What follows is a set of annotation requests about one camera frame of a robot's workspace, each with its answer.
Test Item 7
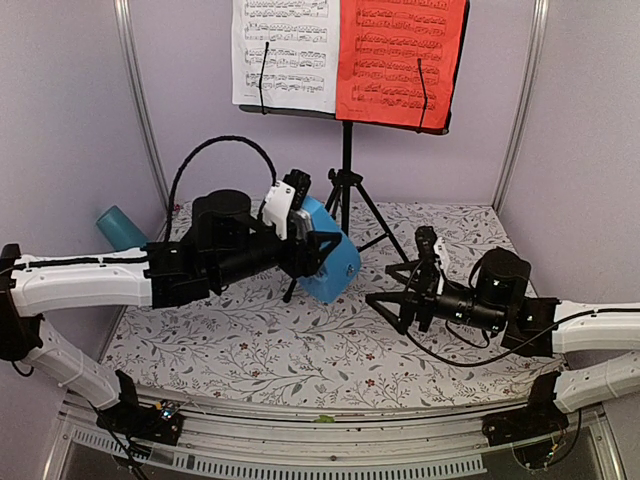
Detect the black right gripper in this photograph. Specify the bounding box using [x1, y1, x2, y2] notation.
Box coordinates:
[366, 259, 506, 335]

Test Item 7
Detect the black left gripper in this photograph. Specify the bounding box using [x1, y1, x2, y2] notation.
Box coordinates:
[212, 215, 342, 290]

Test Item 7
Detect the blue metronome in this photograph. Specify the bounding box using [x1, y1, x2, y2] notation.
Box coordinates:
[298, 196, 361, 303]

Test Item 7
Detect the white sheet music paper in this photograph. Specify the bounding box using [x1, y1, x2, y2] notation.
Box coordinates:
[231, 0, 341, 115]

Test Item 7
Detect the red sheet music paper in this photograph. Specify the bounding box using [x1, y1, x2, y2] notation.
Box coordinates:
[335, 0, 470, 134]

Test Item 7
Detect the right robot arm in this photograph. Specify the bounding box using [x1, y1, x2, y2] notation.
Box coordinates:
[366, 247, 639, 436]

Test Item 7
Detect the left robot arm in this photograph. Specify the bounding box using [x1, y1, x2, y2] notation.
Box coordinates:
[1, 183, 345, 434]

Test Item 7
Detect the floral tablecloth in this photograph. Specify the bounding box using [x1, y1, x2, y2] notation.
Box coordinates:
[103, 202, 564, 409]

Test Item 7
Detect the teal cylindrical cup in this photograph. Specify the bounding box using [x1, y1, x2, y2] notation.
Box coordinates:
[96, 205, 148, 251]

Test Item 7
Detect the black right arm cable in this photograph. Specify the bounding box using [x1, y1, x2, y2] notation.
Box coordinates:
[402, 269, 576, 369]

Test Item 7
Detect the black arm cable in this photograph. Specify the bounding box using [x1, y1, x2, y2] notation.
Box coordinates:
[402, 269, 576, 369]
[167, 135, 279, 241]

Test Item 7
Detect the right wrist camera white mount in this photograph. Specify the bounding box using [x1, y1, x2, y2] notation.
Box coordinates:
[415, 226, 445, 297]

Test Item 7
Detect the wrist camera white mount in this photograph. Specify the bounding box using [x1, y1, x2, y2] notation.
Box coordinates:
[259, 169, 311, 241]
[415, 226, 445, 297]

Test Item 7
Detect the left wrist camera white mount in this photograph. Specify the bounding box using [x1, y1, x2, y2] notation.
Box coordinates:
[259, 169, 311, 241]

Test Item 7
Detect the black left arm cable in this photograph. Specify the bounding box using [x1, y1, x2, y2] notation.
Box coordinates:
[167, 135, 279, 241]

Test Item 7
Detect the right aluminium corner post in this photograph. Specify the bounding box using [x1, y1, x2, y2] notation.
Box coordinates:
[492, 0, 550, 214]

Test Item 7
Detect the aluminium corner post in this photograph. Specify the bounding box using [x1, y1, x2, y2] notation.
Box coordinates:
[113, 0, 169, 208]
[492, 0, 550, 214]

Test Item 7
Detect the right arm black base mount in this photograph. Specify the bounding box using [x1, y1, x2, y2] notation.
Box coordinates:
[481, 371, 569, 446]

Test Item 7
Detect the aluminium front frame rail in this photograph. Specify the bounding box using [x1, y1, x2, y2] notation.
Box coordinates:
[43, 392, 631, 479]

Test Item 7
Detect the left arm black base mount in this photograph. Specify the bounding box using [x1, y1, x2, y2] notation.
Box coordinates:
[96, 370, 185, 446]

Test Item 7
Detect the left aluminium corner post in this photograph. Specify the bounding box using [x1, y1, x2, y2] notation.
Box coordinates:
[113, 0, 169, 208]

